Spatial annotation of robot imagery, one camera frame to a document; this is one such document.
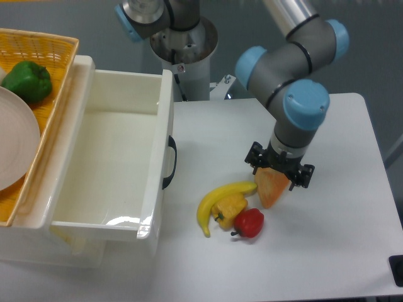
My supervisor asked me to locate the beige round plate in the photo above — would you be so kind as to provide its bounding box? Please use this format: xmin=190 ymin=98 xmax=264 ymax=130
xmin=1 ymin=87 xmax=40 ymax=189

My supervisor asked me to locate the yellow woven basket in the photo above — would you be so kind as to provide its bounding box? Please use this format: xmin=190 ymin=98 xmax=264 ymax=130
xmin=1 ymin=28 xmax=79 ymax=227

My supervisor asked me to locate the black cable on pedestal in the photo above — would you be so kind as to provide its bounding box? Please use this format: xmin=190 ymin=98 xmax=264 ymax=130
xmin=171 ymin=50 xmax=190 ymax=102

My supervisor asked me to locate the yellow banana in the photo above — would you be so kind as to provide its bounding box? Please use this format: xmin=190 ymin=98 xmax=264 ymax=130
xmin=196 ymin=181 xmax=258 ymax=238

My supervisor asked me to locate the black object at table edge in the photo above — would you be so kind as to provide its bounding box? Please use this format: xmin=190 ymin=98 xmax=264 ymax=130
xmin=389 ymin=255 xmax=403 ymax=288

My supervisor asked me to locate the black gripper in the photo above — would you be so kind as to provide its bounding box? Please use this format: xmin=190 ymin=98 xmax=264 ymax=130
xmin=244 ymin=142 xmax=315 ymax=191

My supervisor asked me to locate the yellow bell pepper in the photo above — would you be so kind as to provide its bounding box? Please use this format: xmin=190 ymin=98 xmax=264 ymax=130
xmin=211 ymin=193 xmax=248 ymax=230

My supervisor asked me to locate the orange triangle bread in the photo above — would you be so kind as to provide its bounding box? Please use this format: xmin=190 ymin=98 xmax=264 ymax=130
xmin=254 ymin=168 xmax=290 ymax=209

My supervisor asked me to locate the red bell pepper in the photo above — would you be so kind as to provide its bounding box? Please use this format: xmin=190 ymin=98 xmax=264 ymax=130
xmin=230 ymin=208 xmax=264 ymax=238

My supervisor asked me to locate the black drawer handle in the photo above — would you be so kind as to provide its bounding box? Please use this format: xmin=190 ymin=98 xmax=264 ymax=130
xmin=162 ymin=135 xmax=178 ymax=189

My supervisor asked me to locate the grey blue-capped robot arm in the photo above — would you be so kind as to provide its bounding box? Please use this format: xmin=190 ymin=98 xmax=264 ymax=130
xmin=115 ymin=1 xmax=349 ymax=188

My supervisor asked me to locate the white plastic drawer unit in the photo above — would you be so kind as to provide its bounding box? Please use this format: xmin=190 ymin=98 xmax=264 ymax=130
xmin=1 ymin=55 xmax=105 ymax=268

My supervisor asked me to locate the white open drawer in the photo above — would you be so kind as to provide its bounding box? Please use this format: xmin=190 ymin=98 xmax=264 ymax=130
xmin=52 ymin=70 xmax=174 ymax=255

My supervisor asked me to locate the green bell pepper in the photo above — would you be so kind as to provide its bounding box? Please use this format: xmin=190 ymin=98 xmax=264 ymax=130
xmin=1 ymin=60 xmax=53 ymax=104

